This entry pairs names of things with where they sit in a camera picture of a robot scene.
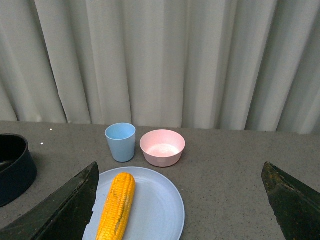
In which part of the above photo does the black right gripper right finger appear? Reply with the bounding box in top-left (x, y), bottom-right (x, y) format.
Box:
top-left (261, 162), bottom-right (320, 240)

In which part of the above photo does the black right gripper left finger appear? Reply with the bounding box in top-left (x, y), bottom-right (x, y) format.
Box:
top-left (0, 162), bottom-right (100, 240)

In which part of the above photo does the yellow corn cob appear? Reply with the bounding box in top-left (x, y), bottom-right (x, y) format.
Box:
top-left (96, 172), bottom-right (136, 240)

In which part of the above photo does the dark blue cooking pot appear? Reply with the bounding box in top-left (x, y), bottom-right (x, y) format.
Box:
top-left (0, 133), bottom-right (38, 207)

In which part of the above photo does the light blue plastic plate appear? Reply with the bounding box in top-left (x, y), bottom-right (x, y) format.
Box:
top-left (83, 166), bottom-right (185, 240)

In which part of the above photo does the light blue plastic cup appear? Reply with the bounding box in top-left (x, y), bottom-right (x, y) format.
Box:
top-left (104, 122), bottom-right (136, 163)

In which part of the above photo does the pink plastic bowl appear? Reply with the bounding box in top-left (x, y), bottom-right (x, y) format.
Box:
top-left (140, 129), bottom-right (186, 168)

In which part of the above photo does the white pleated curtain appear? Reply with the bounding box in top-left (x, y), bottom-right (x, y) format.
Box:
top-left (0, 0), bottom-right (320, 134)

